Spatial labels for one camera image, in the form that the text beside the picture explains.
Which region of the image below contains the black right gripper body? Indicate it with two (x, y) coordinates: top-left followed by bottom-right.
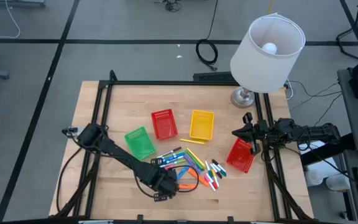
(242, 111), (272, 156)

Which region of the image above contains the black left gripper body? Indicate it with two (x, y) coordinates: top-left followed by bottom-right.
(150, 157), (169, 202)

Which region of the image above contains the blue Expo marker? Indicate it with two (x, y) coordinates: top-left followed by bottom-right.
(162, 156), (186, 165)

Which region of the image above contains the purple Sharpie highlighter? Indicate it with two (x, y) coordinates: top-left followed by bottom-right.
(183, 154), (202, 175)

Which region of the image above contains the green Expo marker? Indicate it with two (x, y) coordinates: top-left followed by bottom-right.
(163, 151), (185, 159)

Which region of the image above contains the black Expo marker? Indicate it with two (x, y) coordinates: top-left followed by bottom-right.
(157, 146), (182, 159)

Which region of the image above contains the thin green marker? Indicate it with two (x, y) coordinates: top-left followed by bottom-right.
(184, 149), (204, 171)

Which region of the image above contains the thin yellow marker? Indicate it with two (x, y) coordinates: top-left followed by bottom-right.
(185, 147), (206, 168)
(179, 138), (207, 146)

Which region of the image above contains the small pink-capped white marker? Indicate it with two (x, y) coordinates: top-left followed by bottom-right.
(203, 173), (217, 191)

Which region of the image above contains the small green-capped white marker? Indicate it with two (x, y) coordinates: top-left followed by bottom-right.
(204, 160), (214, 179)

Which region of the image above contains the small yellow marker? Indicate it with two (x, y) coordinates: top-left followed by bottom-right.
(210, 169), (221, 187)

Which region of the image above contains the red plastic basket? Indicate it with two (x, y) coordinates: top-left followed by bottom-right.
(226, 137), (257, 174)
(150, 108), (179, 141)

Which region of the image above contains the yellow plastic basket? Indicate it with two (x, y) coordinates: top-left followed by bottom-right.
(189, 109), (215, 141)

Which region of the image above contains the green plastic basket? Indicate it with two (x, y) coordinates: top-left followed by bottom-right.
(124, 126), (157, 162)

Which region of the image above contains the white shade table lamp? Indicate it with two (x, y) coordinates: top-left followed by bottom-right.
(229, 12), (306, 109)

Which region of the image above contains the white paper roll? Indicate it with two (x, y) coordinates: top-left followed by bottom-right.
(325, 174), (351, 191)
(305, 169), (324, 187)

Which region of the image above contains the white paper sheet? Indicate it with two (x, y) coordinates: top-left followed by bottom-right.
(297, 139), (337, 170)

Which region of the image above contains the grey cart base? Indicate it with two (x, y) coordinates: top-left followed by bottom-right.
(0, 0), (47, 7)

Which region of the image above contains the black aluminium table frame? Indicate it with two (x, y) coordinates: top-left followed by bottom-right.
(54, 70), (315, 223)

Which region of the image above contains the coiled black floor cable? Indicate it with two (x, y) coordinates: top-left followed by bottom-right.
(195, 0), (219, 72)

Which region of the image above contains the black cable tangle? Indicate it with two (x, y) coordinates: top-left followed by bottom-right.
(154, 0), (183, 13)

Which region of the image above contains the white floor cable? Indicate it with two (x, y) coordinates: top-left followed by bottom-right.
(0, 0), (21, 40)

